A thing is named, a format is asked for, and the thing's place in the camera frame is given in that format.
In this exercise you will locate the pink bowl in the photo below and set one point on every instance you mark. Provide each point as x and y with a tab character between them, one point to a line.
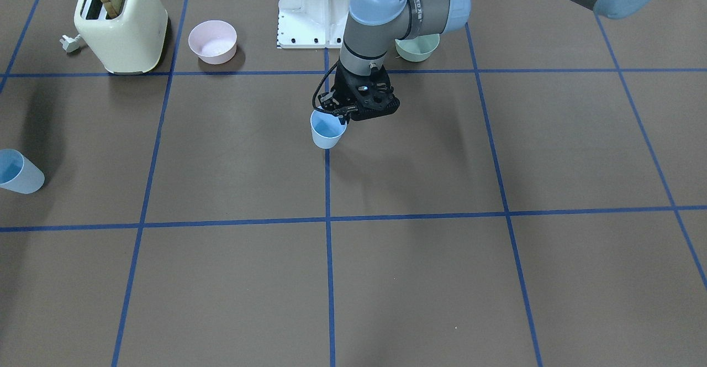
214	42

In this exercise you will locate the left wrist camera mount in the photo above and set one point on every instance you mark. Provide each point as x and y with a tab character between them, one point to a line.
373	100

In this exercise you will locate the cream toaster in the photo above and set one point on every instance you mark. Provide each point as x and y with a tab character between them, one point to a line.
129	44

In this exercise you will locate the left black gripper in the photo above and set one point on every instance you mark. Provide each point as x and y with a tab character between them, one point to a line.
343	88

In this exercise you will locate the green bowl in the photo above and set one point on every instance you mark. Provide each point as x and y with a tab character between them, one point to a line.
417	49

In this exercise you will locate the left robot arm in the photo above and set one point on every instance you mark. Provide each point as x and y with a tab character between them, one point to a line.
372	27

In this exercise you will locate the toaster power plug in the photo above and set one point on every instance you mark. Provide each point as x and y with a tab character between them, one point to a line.
71	44

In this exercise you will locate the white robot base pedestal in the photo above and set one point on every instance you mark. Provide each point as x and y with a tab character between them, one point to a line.
307	24

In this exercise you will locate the light blue cup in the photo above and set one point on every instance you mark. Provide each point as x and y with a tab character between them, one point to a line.
326	129
18	174

